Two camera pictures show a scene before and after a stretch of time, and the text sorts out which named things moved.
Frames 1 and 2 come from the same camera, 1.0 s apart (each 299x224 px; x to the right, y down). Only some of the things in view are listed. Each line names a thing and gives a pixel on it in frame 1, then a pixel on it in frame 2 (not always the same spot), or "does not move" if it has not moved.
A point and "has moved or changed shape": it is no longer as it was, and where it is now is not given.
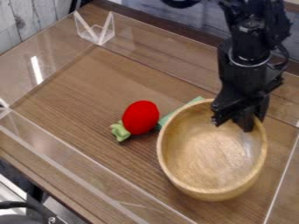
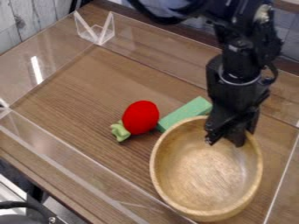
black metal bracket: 39,213 does not move
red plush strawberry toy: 140,118 does not move
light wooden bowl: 214,163 has moved or changed shape
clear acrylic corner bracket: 96,33 does not move
